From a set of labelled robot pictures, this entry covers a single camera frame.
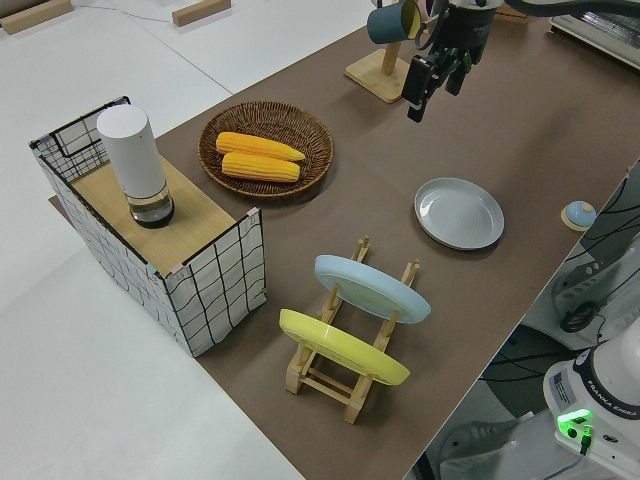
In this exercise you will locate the wooden plate rack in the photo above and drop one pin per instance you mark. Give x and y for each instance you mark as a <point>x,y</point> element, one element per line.
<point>327,387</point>

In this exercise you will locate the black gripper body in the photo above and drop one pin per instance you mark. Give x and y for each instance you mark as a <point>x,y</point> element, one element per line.
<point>470,30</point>

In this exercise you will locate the yellow plate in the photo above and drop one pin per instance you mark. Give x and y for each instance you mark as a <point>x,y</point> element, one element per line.
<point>340,345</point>

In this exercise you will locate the brown wicker basket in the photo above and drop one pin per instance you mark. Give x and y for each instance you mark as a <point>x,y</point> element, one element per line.
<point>315,135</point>

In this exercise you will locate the blue desk bell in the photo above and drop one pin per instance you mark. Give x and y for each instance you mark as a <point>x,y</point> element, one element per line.
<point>579,215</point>

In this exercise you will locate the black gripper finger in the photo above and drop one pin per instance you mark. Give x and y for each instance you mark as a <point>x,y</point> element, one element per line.
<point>454,80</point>
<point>417,87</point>

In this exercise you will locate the gray plate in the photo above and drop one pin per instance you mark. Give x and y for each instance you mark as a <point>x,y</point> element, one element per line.
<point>457,212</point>

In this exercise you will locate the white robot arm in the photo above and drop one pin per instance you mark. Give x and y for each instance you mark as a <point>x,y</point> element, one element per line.
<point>600,400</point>

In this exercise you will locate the white toaster oven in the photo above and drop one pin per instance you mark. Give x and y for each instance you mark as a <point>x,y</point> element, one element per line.
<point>600,40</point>

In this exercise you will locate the dark blue mug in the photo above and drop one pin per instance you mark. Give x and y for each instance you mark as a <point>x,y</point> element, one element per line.
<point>385,22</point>

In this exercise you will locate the wooden mug rack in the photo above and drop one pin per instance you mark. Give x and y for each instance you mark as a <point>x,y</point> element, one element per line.
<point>377,75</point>

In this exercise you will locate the white cylinder bottle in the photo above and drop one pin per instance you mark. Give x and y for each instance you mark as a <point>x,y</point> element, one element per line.
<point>132,155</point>

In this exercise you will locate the brown table mat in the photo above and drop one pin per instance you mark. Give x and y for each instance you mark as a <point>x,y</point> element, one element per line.
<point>500,125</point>

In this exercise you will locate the yellow corn cob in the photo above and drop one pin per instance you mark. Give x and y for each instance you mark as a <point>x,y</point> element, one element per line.
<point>260,167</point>
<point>255,145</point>

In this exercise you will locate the light blue plate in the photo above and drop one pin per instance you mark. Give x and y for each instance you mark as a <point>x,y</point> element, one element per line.
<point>370,285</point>

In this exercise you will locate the black power adapter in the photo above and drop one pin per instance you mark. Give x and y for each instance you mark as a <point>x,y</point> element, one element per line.
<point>577,317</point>

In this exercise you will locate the light wooden block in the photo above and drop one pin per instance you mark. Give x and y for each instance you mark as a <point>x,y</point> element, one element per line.
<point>30,16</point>
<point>200,11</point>

